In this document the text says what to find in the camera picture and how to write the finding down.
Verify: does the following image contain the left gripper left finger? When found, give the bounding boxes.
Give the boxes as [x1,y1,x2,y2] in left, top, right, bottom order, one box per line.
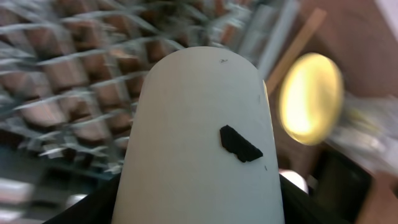
[44,174,121,224]

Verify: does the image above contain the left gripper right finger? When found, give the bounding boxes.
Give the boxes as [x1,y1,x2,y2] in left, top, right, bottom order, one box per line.
[279,174,349,224]

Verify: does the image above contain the white cup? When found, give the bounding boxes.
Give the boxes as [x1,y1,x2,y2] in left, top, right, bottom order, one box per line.
[112,47,284,224]

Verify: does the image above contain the wooden chopstick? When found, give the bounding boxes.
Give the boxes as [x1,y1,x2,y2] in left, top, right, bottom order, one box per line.
[264,8,327,96]

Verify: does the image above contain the white bowl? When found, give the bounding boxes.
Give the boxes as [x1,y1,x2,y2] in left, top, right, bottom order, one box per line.
[279,169,308,194]

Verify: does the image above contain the clear plastic waste bin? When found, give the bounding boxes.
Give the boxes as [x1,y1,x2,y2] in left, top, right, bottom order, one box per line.
[327,95,397,174]

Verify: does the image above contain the black rectangular tray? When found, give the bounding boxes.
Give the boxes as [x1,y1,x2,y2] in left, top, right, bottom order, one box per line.
[310,144,372,223]

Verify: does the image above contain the yellow round plate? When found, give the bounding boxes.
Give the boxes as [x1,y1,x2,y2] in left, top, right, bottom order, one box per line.
[278,53,344,146]

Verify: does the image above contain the grey plastic dish rack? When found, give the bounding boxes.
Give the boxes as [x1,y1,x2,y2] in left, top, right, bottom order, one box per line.
[1,0,300,223]

